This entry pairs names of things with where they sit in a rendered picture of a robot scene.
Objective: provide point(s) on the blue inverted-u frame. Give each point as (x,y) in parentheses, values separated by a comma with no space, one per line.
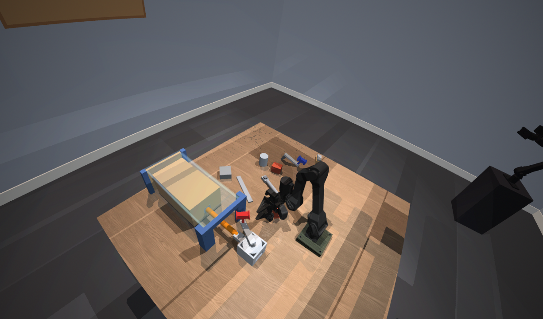
(206,234)

